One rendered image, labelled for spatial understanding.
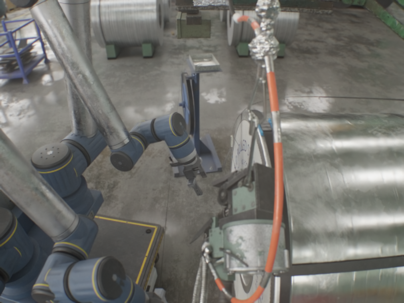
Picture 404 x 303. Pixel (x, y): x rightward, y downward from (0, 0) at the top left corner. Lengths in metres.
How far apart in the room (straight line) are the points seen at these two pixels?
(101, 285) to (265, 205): 0.42
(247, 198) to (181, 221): 1.83
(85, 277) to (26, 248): 0.59
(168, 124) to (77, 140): 0.55
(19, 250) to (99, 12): 5.13
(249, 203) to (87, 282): 0.43
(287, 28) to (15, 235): 5.54
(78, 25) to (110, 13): 4.59
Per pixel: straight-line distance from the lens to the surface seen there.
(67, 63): 1.10
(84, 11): 1.31
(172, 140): 1.23
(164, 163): 3.02
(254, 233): 0.61
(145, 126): 1.28
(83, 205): 1.60
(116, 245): 1.97
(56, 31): 1.09
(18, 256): 1.28
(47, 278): 0.87
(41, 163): 1.43
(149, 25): 5.74
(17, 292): 1.43
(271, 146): 0.98
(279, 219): 0.43
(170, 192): 2.70
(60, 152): 1.46
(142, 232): 1.99
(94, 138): 1.61
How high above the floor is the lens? 1.93
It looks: 38 degrees down
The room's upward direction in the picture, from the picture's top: straight up
